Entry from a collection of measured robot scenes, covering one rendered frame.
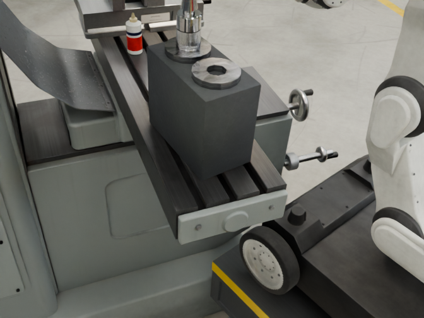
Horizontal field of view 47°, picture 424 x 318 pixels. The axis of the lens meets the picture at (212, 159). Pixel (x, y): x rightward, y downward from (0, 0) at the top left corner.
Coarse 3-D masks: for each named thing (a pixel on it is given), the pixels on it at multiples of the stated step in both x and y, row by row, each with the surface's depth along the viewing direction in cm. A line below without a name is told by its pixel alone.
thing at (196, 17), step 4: (180, 12) 89; (196, 12) 89; (200, 12) 89; (176, 16) 89; (180, 16) 87; (184, 16) 87; (188, 16) 87; (192, 16) 88; (196, 16) 88; (200, 16) 88; (180, 20) 88; (184, 20) 87; (188, 20) 87; (192, 20) 87; (196, 20) 88; (200, 20) 89
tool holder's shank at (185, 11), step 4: (184, 0) 86; (188, 0) 86; (192, 0) 86; (196, 0) 87; (180, 4) 88; (184, 4) 86; (188, 4) 86; (192, 4) 86; (196, 4) 87; (184, 8) 87; (188, 8) 87; (192, 8) 87; (196, 8) 87; (184, 12) 88; (188, 12) 87; (192, 12) 88
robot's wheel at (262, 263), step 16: (240, 240) 141; (256, 240) 134; (272, 240) 131; (256, 256) 141; (272, 256) 131; (288, 256) 130; (256, 272) 143; (272, 272) 138; (288, 272) 130; (272, 288) 138; (288, 288) 132
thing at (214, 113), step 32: (160, 64) 92; (192, 64) 91; (224, 64) 89; (160, 96) 97; (192, 96) 85; (224, 96) 83; (256, 96) 88; (160, 128) 103; (192, 128) 89; (224, 128) 88; (192, 160) 94; (224, 160) 94
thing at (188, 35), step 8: (176, 24) 90; (184, 24) 88; (192, 24) 88; (200, 24) 89; (176, 32) 91; (184, 32) 89; (192, 32) 89; (200, 32) 90; (176, 40) 92; (184, 40) 90; (192, 40) 90; (200, 40) 92; (184, 48) 91; (192, 48) 91
